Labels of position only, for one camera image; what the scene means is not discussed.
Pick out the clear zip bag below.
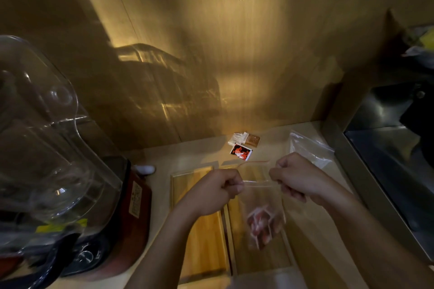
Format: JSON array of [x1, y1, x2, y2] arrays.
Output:
[[235, 160, 287, 252]]

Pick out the stainless steel sink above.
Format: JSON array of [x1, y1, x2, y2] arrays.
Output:
[[343, 82, 434, 263]]

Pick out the person's left forearm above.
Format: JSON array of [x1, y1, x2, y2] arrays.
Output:
[[123, 199, 205, 289]]

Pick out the person's right hand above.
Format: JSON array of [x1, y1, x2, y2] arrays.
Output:
[[269, 152, 332, 205]]

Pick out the small white object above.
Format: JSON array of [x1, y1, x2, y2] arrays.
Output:
[[134, 165, 157, 176]]

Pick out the wide wooden board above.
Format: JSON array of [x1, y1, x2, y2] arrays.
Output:
[[220, 163, 296, 276]]

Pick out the yellow object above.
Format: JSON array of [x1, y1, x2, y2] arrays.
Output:
[[419, 28, 434, 50]]

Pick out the red and white packets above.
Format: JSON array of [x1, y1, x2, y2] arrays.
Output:
[[246, 205, 278, 251]]

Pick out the red blender base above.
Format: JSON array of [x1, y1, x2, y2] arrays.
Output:
[[60, 156, 152, 280]]

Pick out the person's right forearm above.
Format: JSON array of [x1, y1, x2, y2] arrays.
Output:
[[311, 180, 434, 289]]

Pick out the narrow wooden board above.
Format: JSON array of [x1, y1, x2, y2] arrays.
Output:
[[170, 165, 232, 282]]

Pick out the red and white small packet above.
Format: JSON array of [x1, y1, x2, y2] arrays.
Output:
[[229, 143, 253, 161]]

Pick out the black object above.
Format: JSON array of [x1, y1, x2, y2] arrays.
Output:
[[399, 88, 434, 167]]

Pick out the empty clear plastic bag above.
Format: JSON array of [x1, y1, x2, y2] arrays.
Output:
[[288, 130, 335, 169]]

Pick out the crumpled plastic bag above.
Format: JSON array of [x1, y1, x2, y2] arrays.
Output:
[[401, 45, 434, 70]]

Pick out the person's left hand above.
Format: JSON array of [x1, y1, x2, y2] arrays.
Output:
[[184, 168, 245, 218]]

